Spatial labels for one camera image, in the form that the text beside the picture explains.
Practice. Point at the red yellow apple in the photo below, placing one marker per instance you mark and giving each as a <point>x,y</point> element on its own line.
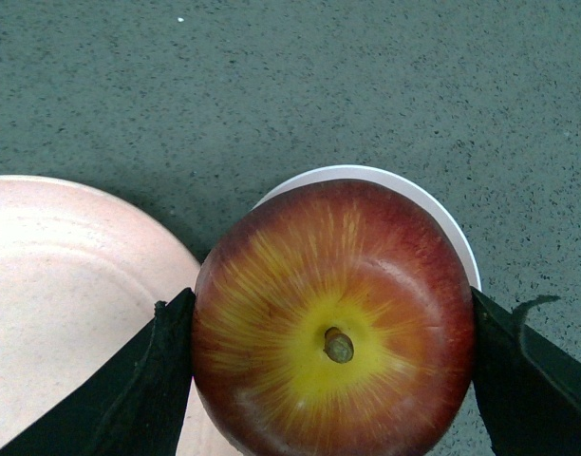
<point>333,319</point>

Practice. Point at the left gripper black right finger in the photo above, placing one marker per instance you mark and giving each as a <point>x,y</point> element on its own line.
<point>528,390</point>

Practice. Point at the pink plate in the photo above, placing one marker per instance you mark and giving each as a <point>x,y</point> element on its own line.
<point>80,274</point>

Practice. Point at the pink bowl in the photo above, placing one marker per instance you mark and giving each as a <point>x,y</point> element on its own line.
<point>400,185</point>

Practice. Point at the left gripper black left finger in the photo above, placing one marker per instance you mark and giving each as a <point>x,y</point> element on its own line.
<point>134,404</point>

